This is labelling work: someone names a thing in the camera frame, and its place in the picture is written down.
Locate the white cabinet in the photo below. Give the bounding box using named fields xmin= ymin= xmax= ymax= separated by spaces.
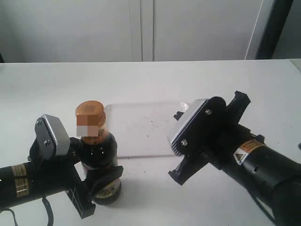
xmin=0 ymin=0 xmax=274 ymax=63

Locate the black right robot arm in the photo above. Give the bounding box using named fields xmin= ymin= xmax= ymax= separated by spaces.
xmin=167 ymin=91 xmax=301 ymax=226

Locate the dark vertical post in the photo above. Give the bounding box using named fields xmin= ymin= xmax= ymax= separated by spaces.
xmin=255 ymin=0 xmax=293 ymax=60

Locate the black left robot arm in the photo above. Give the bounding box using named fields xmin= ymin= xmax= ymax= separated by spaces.
xmin=0 ymin=135 xmax=123 ymax=218

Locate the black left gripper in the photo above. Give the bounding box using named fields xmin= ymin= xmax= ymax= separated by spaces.
xmin=28 ymin=137 xmax=124 ymax=217

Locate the dark soy sauce bottle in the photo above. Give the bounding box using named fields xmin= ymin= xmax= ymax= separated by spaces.
xmin=75 ymin=100 xmax=119 ymax=205

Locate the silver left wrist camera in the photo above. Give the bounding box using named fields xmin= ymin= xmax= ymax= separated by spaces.
xmin=34 ymin=114 xmax=70 ymax=160

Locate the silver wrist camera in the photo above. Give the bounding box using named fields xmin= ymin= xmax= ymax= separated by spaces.
xmin=34 ymin=114 xmax=70 ymax=160
xmin=167 ymin=97 xmax=226 ymax=156

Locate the white plastic tray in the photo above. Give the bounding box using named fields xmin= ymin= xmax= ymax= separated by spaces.
xmin=104 ymin=101 xmax=189 ymax=160

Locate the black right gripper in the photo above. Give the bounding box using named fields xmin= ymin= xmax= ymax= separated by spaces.
xmin=168 ymin=91 xmax=264 ymax=185

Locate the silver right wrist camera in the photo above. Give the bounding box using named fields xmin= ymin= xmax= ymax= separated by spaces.
xmin=167 ymin=97 xmax=226 ymax=156

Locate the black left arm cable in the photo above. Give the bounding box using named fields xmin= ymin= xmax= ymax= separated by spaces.
xmin=0 ymin=196 xmax=55 ymax=226

